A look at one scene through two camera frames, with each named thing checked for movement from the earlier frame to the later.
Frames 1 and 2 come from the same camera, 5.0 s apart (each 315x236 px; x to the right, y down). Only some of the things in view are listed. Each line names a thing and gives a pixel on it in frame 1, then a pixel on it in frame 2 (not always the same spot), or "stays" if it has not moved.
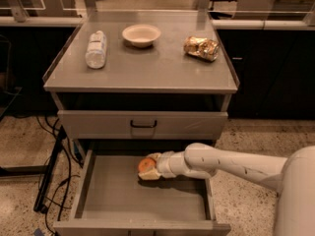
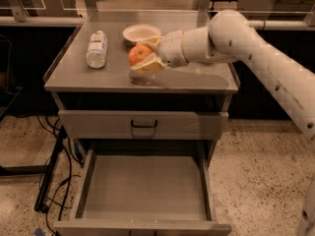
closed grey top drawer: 142,125 stays
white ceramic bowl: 142,35 stays
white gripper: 163,165 -> 171,48
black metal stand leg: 40,205 stays
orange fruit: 146,164 -> 137,53
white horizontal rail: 225,24 stays
